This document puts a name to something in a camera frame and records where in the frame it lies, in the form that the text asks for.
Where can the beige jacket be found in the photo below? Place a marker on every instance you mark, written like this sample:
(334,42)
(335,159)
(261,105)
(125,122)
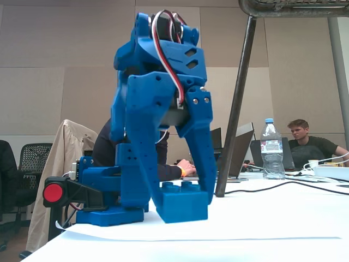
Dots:
(68,152)

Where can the dark metal stand leg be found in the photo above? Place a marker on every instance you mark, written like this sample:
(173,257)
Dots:
(240,90)

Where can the clear plastic water bottle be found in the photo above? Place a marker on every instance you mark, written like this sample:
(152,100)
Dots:
(272,158)

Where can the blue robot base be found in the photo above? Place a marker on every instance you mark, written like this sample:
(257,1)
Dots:
(109,215)

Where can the grey metal stand leg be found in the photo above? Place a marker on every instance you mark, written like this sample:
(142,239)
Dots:
(338,60)

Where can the silver laptop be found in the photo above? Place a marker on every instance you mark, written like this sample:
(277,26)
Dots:
(244,152)

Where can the metal stand top frame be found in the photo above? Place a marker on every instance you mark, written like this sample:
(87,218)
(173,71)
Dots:
(286,6)

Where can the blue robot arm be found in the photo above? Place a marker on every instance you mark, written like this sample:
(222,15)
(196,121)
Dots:
(147,52)

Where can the orange wristband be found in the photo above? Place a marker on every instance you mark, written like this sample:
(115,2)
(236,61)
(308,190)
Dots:
(183,172)

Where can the man in dark t-shirt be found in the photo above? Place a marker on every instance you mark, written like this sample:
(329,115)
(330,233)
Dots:
(313,150)

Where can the bare person hand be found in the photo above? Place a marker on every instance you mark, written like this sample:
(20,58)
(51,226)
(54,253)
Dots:
(188,167)

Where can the white flat box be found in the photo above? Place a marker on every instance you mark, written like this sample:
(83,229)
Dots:
(332,172)

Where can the black mesh office chair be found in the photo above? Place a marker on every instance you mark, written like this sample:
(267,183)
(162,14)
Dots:
(32,161)

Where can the blue lego brick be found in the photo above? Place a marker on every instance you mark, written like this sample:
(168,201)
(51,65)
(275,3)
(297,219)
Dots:
(185,204)

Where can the white paper cup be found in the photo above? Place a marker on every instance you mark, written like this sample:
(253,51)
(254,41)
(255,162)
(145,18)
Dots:
(313,163)

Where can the robot controller board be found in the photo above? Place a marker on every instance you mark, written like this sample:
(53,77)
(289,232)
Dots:
(78,167)

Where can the dark grey laptop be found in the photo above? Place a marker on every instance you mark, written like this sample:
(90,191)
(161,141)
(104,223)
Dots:
(289,155)

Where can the person in navy sweater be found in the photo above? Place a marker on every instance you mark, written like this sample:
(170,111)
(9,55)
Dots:
(102,147)

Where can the black coat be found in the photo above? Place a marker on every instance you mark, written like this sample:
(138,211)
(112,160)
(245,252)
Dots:
(6,174)

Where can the black clamp with red knob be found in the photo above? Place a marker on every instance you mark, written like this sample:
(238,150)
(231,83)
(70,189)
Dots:
(53,192)

